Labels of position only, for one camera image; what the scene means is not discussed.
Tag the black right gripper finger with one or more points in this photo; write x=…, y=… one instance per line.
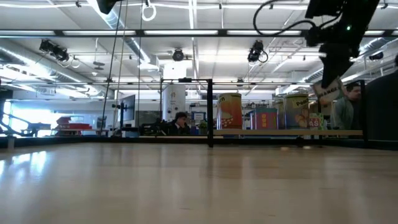
x=332, y=70

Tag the can with white text label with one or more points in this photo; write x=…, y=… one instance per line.
x=329, y=91

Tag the lavender peach can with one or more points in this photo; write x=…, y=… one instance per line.
x=295, y=109

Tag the green dotted peas can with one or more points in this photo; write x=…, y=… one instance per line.
x=314, y=123

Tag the blue tall can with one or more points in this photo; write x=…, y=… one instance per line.
x=280, y=112

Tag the pink and teal can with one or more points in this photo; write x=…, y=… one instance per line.
x=264, y=119

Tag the orange corn can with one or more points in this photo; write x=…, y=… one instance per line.
x=231, y=112

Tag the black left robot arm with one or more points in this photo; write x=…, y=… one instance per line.
x=107, y=4

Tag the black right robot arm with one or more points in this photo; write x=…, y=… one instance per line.
x=357, y=11

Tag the black ceiling spotlight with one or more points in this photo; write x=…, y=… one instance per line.
x=56, y=51
x=178, y=55
x=376, y=56
x=255, y=51

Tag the person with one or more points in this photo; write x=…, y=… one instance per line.
x=178, y=124
x=345, y=112

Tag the black panel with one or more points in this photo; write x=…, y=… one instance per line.
x=382, y=109

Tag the green potted plant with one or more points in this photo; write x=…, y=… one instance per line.
x=203, y=127

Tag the blue framed sign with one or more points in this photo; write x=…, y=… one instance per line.
x=198, y=116

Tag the linear ceiling light fixture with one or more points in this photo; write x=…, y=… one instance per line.
x=180, y=32

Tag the white round column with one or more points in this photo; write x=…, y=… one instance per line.
x=173, y=102

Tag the black monitor on stand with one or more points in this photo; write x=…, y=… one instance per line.
x=128, y=109

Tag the red storage bins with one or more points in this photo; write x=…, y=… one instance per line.
x=73, y=124

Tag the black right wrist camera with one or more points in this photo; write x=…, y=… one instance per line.
x=314, y=35

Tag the silver ventilation duct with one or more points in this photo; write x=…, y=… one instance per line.
x=37, y=67
x=136, y=46

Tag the black aluminium rig frame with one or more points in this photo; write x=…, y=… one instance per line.
x=93, y=141

